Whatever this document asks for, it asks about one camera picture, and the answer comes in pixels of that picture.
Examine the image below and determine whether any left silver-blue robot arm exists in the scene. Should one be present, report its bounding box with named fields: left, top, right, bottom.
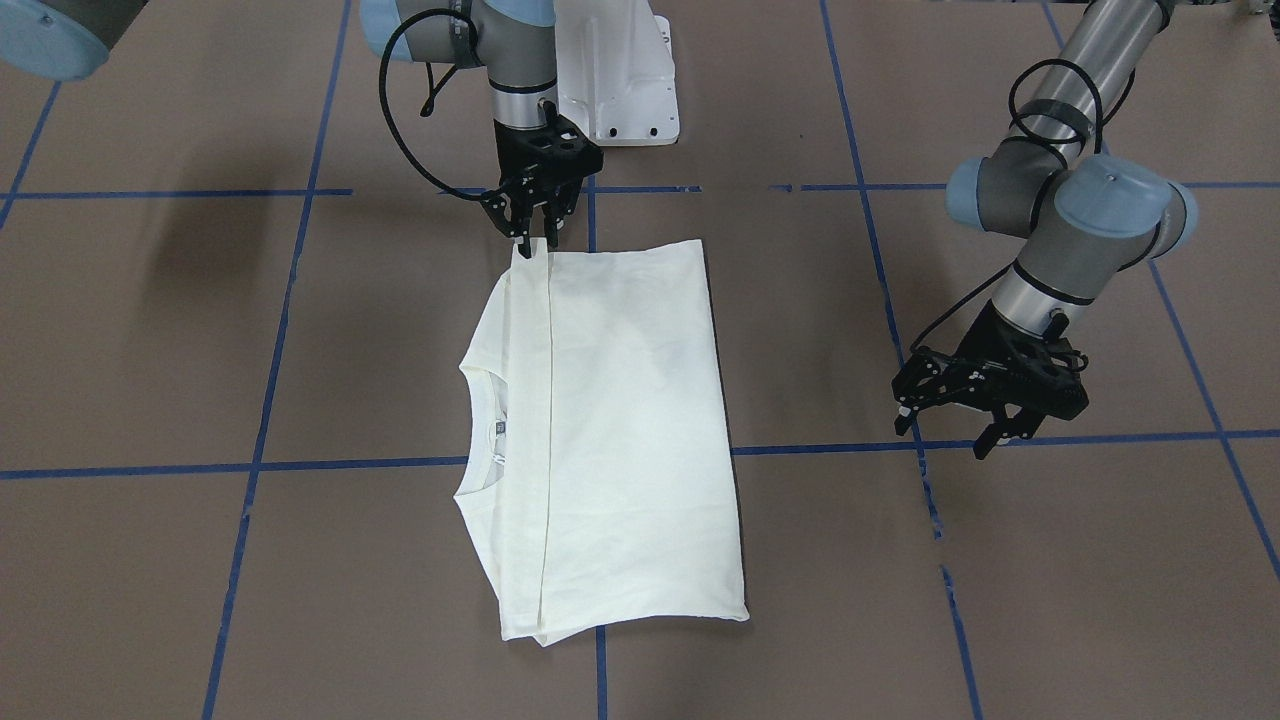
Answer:
left=891, top=1, right=1198, bottom=459

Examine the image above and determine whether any white central pedestal column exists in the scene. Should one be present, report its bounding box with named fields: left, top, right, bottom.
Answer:
left=554, top=1, right=681, bottom=147

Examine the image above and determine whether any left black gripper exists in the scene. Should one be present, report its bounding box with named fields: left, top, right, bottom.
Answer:
left=892, top=301, right=1089, bottom=461

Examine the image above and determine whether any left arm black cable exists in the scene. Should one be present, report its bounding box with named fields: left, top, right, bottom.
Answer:
left=906, top=58, right=1140, bottom=361

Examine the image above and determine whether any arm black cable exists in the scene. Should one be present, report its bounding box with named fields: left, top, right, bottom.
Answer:
left=906, top=58, right=1140, bottom=361
left=378, top=8, right=500, bottom=201

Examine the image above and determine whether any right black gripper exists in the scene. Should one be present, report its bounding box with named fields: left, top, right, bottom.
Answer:
left=480, top=118, right=604, bottom=259

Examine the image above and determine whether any cream long-sleeve cat shirt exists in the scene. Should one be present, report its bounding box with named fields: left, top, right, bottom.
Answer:
left=454, top=237, right=749, bottom=646

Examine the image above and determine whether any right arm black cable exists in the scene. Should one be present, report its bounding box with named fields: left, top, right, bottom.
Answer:
left=378, top=8, right=500, bottom=201

